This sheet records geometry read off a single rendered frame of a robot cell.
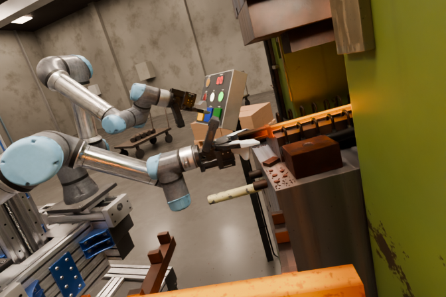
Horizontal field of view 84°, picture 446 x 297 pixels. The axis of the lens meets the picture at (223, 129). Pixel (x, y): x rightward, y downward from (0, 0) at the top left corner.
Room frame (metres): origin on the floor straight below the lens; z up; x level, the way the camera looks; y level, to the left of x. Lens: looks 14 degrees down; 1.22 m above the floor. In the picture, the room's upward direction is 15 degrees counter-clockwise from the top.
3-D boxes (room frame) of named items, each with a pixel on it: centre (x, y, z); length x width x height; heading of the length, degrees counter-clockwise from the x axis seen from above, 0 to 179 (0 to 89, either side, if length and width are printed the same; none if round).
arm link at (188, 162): (0.75, 0.12, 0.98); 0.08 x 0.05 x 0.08; 179
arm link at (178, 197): (0.77, 0.21, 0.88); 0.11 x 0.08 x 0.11; 18
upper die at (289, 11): (0.77, -0.35, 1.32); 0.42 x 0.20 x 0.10; 89
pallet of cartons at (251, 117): (4.20, -0.19, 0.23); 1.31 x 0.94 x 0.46; 61
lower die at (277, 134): (0.77, -0.35, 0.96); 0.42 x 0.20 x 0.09; 89
